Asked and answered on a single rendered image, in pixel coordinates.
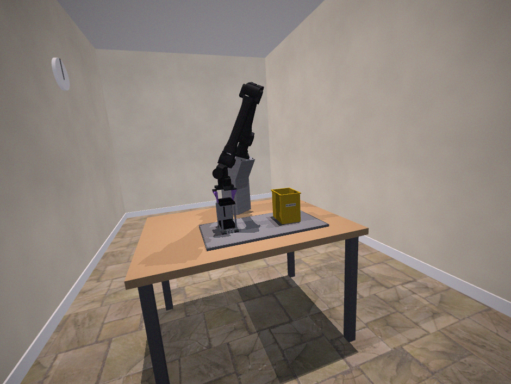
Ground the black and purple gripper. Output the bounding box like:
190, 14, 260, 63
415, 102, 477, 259
212, 184, 237, 203

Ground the yellow plastics bin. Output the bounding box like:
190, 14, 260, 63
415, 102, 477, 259
271, 188, 301, 224

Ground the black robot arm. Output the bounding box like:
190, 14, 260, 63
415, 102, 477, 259
213, 82, 264, 190

